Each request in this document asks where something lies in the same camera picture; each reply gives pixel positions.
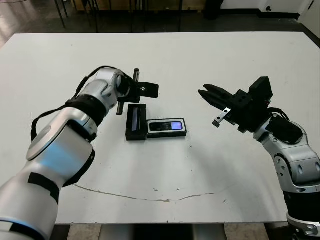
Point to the black box lid with window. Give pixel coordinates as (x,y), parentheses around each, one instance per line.
(142,122)

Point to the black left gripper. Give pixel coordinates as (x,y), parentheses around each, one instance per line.
(132,92)

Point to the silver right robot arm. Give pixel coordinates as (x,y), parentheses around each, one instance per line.
(295,160)

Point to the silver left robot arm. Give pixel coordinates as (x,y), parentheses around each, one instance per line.
(62,140)

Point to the black door stop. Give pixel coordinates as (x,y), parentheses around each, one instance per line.
(268,8)

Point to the black slim camera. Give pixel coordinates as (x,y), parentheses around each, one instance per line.
(162,126)

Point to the white door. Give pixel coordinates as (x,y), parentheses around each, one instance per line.
(310,11)

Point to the black waste bin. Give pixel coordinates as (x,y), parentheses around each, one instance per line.
(213,10)

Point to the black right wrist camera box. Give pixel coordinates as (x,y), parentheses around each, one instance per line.
(262,87)

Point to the black box base white lining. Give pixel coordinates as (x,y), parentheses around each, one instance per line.
(167,135)

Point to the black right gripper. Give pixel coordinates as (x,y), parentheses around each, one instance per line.
(247,115)

